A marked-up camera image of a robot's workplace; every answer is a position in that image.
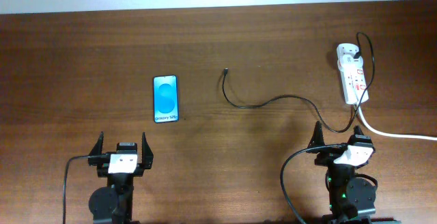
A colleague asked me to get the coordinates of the blue Samsung Galaxy smartphone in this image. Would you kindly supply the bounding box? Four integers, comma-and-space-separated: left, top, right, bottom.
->
153, 75, 179, 124

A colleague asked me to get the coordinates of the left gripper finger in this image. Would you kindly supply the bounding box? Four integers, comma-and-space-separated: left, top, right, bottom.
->
89, 132, 104, 156
141, 132, 152, 157

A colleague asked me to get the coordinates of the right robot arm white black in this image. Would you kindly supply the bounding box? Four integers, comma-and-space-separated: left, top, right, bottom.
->
307, 122, 378, 223

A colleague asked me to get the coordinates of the white USB charger plug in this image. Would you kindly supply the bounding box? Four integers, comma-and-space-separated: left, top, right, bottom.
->
337, 54, 363, 72

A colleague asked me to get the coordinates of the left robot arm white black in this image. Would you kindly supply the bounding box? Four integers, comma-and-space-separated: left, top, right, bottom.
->
88, 133, 154, 224

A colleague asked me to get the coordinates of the black USB charging cable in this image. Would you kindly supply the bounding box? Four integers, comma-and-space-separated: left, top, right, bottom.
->
221, 31, 376, 134

